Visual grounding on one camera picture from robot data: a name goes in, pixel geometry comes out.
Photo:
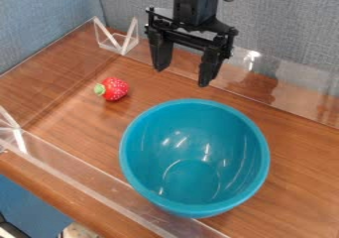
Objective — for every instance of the dark object bottom left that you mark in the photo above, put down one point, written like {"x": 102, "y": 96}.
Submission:
{"x": 8, "y": 230}

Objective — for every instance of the clear acrylic front barrier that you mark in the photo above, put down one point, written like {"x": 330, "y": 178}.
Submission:
{"x": 90, "y": 195}

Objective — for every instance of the red toy strawberry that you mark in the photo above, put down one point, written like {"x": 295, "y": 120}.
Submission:
{"x": 111, "y": 89}

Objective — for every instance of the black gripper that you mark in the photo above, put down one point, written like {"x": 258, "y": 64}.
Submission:
{"x": 213, "y": 37}

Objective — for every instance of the clear acrylic corner bracket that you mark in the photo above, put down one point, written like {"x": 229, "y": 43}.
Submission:
{"x": 119, "y": 43}

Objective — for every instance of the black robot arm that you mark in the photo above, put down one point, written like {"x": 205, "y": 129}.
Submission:
{"x": 194, "y": 11}

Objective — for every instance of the clear acrylic barrier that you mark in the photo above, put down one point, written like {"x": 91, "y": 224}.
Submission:
{"x": 90, "y": 195}
{"x": 297, "y": 88}

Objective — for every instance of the blue plastic bowl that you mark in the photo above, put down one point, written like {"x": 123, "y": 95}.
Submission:
{"x": 195, "y": 157}

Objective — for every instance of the clear acrylic back barrier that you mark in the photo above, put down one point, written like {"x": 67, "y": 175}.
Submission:
{"x": 297, "y": 88}

